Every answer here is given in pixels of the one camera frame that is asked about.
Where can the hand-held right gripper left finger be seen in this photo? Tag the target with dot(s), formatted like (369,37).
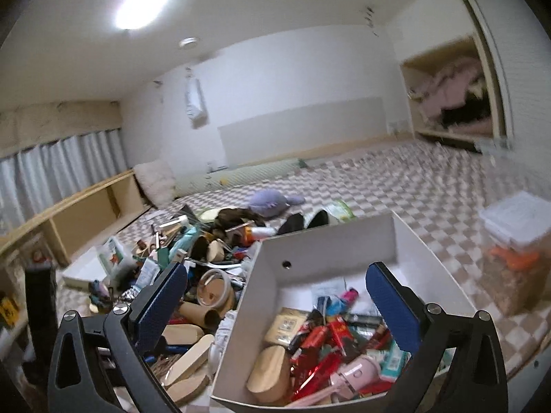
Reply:
(161,305)

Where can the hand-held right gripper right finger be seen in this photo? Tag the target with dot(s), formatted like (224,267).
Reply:
(392,309)

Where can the grained wooden insole piece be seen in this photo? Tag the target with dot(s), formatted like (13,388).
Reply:
(186,389)

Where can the white shoe box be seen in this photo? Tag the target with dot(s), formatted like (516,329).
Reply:
(258,292)

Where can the clear plastic container white lid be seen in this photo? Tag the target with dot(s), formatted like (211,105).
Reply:
(514,241)

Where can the oval wooden block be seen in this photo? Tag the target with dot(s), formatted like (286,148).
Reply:
(183,337)

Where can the brown cardboard tube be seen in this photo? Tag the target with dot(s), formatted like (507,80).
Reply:
(202,314)

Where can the white box lid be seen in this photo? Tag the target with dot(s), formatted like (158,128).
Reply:
(84,273)

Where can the pale wooden insole piece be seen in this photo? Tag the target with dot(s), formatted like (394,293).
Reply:
(191,356)

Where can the blue crochet pouch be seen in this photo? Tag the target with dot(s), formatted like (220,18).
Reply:
(101,296)

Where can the green and white plastic case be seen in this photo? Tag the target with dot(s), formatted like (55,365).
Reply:
(115,258)

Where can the pink bottle in box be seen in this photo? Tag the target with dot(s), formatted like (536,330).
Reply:
(357,374)

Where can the wooden bedside shelf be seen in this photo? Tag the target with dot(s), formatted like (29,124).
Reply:
(86,215)

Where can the green printed packet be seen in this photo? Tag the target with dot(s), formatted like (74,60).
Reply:
(340,211)

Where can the checkered bed sheet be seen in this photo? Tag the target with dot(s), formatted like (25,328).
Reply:
(409,189)

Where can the white fluffy pillow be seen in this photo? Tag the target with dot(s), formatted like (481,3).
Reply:
(155,183)

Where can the rounded wooden block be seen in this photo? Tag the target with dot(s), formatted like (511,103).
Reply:
(267,370)

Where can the black cloth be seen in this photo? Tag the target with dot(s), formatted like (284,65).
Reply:
(301,223)

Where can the grey curtain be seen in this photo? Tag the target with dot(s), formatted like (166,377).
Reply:
(60,172)

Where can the purple plush toy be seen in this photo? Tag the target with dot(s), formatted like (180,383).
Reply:
(269,203)

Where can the long green bolster pillow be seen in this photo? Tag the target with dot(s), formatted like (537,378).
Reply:
(241,176)

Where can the beige printed curtain valance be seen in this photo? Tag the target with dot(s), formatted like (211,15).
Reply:
(56,122)

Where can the white headboard panel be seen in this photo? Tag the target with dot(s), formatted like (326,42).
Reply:
(301,131)

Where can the hanging white paper bag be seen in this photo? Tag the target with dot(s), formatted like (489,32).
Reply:
(195,103)

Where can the pile of dark clothes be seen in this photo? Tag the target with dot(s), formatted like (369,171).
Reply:
(465,116)

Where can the wooden wardrobe shelf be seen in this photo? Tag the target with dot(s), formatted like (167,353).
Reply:
(413,94)

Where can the pile of pink clothes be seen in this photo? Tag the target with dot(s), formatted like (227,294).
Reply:
(447,90)

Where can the round ceiling light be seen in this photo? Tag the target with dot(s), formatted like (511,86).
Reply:
(189,42)

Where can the white slatted sliding door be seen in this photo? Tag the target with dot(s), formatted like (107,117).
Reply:
(521,73)

